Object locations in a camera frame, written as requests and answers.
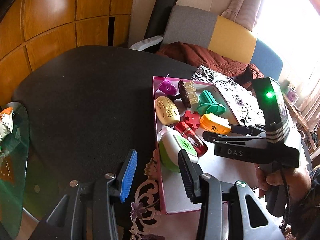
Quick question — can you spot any black rolled mat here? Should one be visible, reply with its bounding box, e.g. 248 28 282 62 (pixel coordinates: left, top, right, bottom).
144 0 177 39

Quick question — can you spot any glass side table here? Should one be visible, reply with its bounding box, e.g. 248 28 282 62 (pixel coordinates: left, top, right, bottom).
1 102 29 239

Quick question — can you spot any green plastic spool stand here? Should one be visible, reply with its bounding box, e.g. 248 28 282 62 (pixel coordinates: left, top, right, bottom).
197 90 226 115

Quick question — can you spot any brown bristle brush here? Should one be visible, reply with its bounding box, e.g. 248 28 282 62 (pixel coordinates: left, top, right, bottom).
177 80 199 109

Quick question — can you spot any pink rimmed white tray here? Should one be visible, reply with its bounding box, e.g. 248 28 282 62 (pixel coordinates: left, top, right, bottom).
158 81 257 215

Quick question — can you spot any red metallic cylinder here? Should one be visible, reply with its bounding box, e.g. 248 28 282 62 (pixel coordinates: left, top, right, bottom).
174 121 208 157

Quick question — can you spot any orange white stuffed toy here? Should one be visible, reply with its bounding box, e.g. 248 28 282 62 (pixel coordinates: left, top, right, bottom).
0 107 14 142

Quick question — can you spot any pink curtain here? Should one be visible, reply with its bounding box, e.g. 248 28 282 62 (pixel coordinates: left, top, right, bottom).
221 0 263 31

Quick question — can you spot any orange plastic box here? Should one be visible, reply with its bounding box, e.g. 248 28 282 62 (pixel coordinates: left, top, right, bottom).
200 113 231 135

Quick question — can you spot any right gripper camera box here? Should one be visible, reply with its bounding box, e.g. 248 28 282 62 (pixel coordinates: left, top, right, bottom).
252 77 290 144

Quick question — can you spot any yellow engraved oval soap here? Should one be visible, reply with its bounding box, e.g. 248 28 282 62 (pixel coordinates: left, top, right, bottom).
155 96 180 126

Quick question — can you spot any multicolour sofa backrest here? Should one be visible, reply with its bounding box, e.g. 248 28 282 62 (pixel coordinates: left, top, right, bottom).
161 5 283 80

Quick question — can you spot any red puzzle piece block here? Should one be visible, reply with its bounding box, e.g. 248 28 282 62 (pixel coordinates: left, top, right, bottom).
183 110 201 132

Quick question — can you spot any purple plastic cup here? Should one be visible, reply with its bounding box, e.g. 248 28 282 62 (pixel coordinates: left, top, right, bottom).
155 75 178 96

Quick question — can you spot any rust red quilted jacket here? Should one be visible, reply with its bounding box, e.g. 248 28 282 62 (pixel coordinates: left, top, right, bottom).
157 42 264 89

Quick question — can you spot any white green bottle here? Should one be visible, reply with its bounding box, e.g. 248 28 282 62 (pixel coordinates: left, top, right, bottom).
158 126 199 173

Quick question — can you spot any person's right hand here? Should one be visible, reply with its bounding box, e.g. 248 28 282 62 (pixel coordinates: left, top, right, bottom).
255 164 311 203

